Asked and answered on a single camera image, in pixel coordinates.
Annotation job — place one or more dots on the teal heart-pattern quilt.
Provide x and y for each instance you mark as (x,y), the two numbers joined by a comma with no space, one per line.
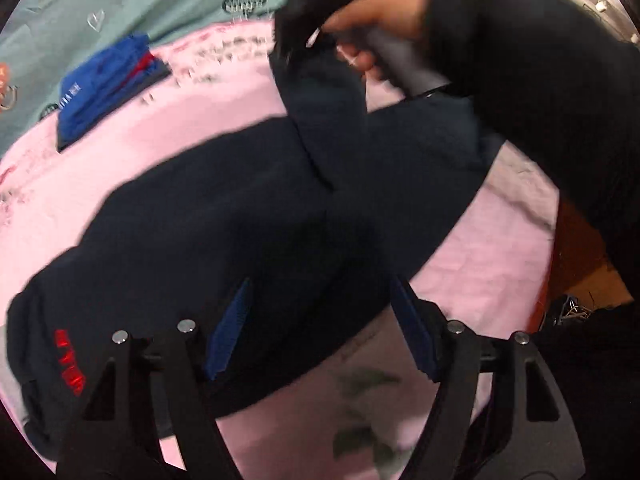
(43,40)

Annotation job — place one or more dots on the black sleeved right forearm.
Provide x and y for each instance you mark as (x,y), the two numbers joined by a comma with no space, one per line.
(559,86)

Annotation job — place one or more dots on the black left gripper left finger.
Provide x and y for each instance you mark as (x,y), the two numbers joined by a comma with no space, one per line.
(144,412)

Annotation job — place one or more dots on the pink floral bed sheet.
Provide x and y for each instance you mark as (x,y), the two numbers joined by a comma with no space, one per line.
(359,413)

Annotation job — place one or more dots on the folded blue clothes stack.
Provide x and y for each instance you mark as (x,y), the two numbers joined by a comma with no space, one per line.
(107,81)

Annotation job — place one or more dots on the dark navy pants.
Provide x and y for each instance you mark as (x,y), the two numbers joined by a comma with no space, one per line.
(316,210)

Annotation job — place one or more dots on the person's right hand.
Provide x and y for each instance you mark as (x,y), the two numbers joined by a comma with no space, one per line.
(403,19)

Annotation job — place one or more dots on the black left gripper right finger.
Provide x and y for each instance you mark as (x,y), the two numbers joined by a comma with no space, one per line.
(498,411)

